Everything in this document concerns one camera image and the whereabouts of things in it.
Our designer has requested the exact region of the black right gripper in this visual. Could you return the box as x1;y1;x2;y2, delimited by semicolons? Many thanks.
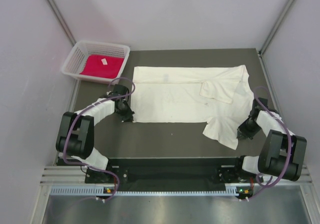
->
236;117;262;140

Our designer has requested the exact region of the white t shirt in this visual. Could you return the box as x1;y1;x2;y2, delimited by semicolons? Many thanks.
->
130;65;254;150

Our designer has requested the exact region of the red folded t shirt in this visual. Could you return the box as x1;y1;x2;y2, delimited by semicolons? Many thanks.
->
80;55;124;79

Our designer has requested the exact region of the white slotted cable duct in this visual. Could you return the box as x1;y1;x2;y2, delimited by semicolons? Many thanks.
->
50;186;249;197

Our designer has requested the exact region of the right aluminium frame post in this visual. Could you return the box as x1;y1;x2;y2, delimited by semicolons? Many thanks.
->
258;0;297;57

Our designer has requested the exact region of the aluminium front rail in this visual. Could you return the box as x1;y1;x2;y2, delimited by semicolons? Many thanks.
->
40;166;313;186

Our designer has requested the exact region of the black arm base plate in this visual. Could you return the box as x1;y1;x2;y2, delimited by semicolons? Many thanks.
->
84;158;263;185

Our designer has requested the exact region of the left aluminium frame post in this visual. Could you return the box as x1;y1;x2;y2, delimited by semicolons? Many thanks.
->
45;0;77;46

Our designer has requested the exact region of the white plastic laundry basket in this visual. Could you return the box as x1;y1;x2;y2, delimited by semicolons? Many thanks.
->
61;40;131;84

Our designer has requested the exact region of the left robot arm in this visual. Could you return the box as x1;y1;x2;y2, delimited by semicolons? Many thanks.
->
55;84;134;184

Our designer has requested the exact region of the aluminium frame post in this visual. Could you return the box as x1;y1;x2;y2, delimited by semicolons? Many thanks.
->
258;0;297;57
45;0;77;46

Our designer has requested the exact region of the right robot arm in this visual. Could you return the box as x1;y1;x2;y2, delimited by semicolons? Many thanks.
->
219;98;307;183

